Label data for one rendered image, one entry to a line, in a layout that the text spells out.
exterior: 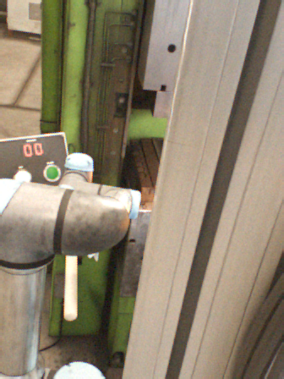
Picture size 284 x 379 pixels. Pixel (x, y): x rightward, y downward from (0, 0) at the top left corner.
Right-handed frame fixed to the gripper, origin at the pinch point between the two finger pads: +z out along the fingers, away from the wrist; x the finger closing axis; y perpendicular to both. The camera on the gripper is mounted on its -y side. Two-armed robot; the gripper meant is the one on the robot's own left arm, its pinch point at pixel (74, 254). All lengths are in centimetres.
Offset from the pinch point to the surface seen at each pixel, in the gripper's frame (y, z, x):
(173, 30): -42, -62, 14
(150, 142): -80, -6, 6
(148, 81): -40, -46, 8
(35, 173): -14.9, -16.3, -20.3
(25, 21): -520, 69, -260
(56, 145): -24.0, -23.3, -17.0
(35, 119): -279, 93, -138
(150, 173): -52, -5, 12
